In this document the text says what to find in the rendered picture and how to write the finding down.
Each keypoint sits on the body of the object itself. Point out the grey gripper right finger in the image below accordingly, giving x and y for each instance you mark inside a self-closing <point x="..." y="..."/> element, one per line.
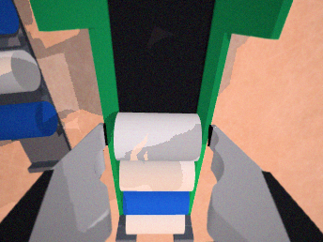
<point x="248" y="204"/>

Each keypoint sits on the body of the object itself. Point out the blue cylinder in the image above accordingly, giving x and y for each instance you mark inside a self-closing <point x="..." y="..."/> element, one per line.
<point x="9" y="21"/>
<point x="27" y="120"/>
<point x="156" y="202"/>

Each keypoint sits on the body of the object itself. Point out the grey flat bar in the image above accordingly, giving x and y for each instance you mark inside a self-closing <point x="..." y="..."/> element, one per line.
<point x="122" y="221"/>

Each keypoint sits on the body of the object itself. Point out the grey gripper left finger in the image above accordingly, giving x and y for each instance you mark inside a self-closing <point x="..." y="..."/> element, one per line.
<point x="68" y="203"/>

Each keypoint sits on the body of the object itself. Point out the white cylinder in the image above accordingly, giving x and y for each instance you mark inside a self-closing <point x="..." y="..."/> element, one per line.
<point x="19" y="72"/>
<point x="147" y="175"/>
<point x="155" y="224"/>
<point x="158" y="136"/>

